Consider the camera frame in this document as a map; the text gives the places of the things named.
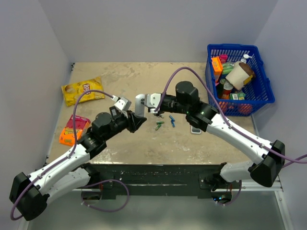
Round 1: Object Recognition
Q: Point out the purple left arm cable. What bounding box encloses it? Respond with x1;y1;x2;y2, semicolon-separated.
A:
10;90;118;221

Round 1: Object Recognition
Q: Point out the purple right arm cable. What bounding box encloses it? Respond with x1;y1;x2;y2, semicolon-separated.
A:
154;67;307;165

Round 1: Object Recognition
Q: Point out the pink box in basket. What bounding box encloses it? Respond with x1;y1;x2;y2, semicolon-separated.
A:
219;54;228;64

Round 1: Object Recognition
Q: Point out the white remote control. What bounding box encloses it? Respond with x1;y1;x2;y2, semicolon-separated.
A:
135;94;145;117

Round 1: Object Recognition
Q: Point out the green box in basket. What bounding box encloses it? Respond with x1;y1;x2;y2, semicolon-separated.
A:
229;92;246;101

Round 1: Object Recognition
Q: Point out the grey buttoned remote control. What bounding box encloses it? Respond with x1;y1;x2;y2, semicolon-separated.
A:
190;126;201;135

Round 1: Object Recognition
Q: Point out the orange pink candy box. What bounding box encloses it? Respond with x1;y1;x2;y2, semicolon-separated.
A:
59;114;91;147

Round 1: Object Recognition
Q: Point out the blue plastic basket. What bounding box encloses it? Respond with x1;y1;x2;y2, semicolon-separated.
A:
205;44;275;116

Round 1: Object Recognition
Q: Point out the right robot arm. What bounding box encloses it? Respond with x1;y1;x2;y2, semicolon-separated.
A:
140;81;285;188

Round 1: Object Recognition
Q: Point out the paper cup with brown lid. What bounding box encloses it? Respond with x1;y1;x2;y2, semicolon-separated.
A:
226;61;256;91

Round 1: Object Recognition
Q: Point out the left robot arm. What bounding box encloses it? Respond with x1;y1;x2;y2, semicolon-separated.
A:
9;105;147;221

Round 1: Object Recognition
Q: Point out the white pump bottle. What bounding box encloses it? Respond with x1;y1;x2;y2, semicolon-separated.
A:
240;54;252;64

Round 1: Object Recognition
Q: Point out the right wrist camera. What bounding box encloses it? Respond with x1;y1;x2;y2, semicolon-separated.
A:
144;93;162;114

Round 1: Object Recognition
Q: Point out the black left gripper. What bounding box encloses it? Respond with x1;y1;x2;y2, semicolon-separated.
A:
103;109;146;141

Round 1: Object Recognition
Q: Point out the orange box in basket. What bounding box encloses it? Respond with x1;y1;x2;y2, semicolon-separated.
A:
211;57;223;83

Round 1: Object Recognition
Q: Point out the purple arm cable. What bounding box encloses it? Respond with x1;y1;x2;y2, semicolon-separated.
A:
154;67;307;165
10;90;118;221

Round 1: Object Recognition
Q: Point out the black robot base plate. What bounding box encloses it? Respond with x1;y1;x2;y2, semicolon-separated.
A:
80;163;240;200

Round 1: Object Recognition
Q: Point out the red can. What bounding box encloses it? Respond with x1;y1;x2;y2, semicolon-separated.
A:
220;81;234;100

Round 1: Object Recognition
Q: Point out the aluminium rail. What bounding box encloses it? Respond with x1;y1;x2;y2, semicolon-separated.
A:
242;180;283;192

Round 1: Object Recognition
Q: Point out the green bottle in basket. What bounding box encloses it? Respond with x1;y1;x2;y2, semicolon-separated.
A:
222;62;234;75

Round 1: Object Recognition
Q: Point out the yellow Lays chips bag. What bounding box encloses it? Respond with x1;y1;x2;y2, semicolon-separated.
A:
61;77;105;107

